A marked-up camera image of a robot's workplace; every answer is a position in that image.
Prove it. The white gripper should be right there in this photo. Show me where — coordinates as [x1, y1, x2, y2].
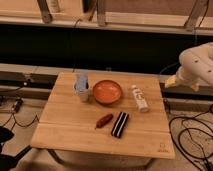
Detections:
[164, 67, 199, 92]

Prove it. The white plastic bottle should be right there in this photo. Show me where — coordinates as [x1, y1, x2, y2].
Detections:
[131, 85, 149, 112]

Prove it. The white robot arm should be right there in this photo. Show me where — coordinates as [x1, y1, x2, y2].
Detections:
[164, 42, 213, 91]

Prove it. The orange ceramic bowl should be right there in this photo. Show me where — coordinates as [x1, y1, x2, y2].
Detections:
[92, 80, 123, 104]

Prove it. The black white striped block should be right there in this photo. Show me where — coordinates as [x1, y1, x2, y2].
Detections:
[111, 112, 129, 138]

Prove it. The brown sausage toy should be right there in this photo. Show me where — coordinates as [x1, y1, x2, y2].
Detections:
[96, 114, 113, 128]

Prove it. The black object lower left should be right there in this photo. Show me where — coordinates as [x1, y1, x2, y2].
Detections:
[0, 126, 31, 171]

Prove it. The black cables right floor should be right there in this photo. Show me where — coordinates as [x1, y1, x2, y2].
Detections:
[168, 105, 213, 171]

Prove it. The black cables floor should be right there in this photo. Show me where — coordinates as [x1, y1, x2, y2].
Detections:
[0, 94, 40, 129]
[168, 105, 213, 171]

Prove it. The black cables left floor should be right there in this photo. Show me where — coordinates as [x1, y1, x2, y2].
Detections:
[0, 94, 40, 129]

